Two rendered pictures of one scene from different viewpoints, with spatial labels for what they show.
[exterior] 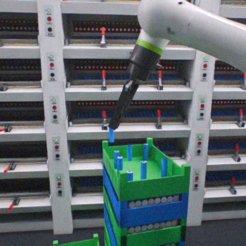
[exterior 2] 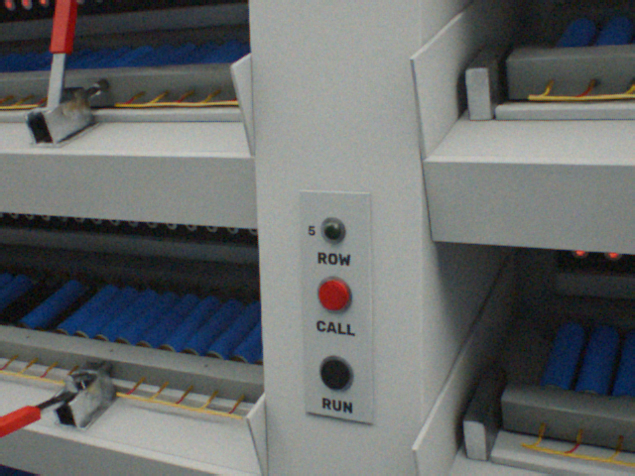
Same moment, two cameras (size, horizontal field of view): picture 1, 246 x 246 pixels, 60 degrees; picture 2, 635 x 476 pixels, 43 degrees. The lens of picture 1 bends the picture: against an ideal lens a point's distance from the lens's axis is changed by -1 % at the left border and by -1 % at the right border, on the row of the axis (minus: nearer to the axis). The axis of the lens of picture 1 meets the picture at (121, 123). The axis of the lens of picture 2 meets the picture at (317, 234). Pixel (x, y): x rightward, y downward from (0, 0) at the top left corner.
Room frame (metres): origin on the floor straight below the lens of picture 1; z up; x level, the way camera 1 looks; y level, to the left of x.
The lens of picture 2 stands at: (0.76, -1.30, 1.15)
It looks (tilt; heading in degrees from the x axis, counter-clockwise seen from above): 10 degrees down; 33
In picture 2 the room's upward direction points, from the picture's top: 2 degrees counter-clockwise
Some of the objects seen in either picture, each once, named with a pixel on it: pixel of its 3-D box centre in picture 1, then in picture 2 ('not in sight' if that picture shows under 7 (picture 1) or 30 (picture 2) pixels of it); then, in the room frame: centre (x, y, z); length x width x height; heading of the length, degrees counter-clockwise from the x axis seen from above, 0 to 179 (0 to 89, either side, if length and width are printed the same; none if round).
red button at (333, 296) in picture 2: not in sight; (335, 294); (1.10, -1.09, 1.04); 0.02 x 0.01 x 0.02; 95
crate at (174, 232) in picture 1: (138, 205); not in sight; (0.68, -0.06, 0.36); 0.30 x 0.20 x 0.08; 14
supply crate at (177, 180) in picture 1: (139, 162); not in sight; (0.68, -0.06, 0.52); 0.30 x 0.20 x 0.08; 14
